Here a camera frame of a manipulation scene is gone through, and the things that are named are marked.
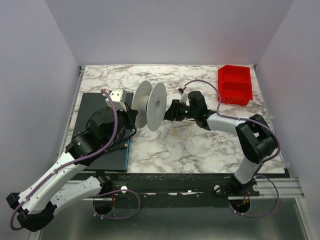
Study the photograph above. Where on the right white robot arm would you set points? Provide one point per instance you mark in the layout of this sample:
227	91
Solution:
256	140

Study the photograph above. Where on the red plastic bin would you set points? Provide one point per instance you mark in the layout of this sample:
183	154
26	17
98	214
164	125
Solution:
235	85

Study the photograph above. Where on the white cable spool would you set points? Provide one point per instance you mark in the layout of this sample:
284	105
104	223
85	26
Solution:
150	103

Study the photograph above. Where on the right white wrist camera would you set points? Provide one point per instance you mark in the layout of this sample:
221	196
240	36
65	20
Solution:
183	95

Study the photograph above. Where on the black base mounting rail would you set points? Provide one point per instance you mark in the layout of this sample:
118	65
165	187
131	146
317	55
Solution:
170	190

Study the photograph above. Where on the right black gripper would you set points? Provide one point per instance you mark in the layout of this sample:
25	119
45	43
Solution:
177	110

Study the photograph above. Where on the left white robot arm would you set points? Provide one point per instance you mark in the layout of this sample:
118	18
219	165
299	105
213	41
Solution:
35	207

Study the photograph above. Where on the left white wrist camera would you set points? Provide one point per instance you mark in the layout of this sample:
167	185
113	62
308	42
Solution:
118	97

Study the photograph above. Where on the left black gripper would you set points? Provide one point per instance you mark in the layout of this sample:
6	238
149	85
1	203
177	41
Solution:
131	115

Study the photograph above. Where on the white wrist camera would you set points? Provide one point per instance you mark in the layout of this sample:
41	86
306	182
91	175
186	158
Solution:
183	95
118	97

